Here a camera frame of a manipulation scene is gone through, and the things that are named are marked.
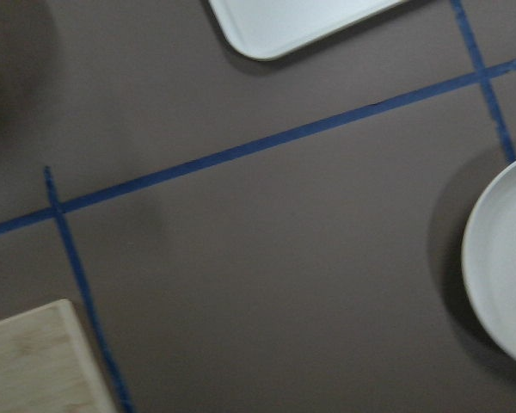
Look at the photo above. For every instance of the white round plate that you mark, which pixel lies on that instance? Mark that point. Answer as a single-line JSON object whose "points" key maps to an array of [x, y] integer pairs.
{"points": [[488, 260]]}

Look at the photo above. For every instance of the white bear tray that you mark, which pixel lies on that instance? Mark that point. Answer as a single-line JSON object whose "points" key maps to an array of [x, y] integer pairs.
{"points": [[267, 30]]}

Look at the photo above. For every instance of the bamboo cutting board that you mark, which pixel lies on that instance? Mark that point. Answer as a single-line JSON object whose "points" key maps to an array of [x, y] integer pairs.
{"points": [[47, 365]]}

